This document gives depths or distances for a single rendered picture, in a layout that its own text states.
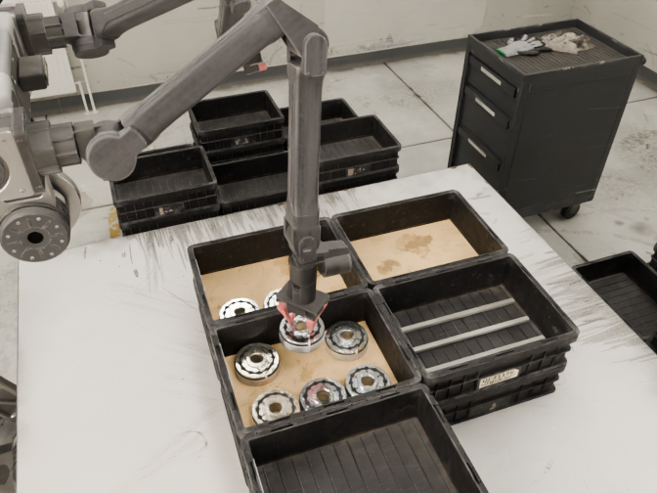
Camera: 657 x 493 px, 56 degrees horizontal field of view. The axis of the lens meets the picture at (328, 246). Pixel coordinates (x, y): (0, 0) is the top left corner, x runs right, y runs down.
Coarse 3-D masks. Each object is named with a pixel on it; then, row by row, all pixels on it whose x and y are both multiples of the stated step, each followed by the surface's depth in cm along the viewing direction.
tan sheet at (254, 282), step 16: (224, 272) 170; (240, 272) 170; (256, 272) 170; (272, 272) 170; (288, 272) 170; (208, 288) 165; (224, 288) 165; (240, 288) 165; (256, 288) 165; (272, 288) 165; (320, 288) 165; (336, 288) 165; (208, 304) 160; (224, 304) 160
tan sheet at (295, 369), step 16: (288, 352) 149; (320, 352) 149; (368, 352) 149; (288, 368) 145; (304, 368) 145; (320, 368) 145; (336, 368) 145; (352, 368) 145; (384, 368) 145; (240, 384) 141; (272, 384) 141; (288, 384) 141; (304, 384) 142; (240, 400) 138
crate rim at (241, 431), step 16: (240, 320) 143; (256, 320) 143; (384, 320) 143; (400, 352) 137; (224, 368) 132; (416, 368) 133; (224, 384) 129; (400, 384) 130; (352, 400) 127; (240, 416) 123; (288, 416) 124; (304, 416) 124; (240, 432) 121
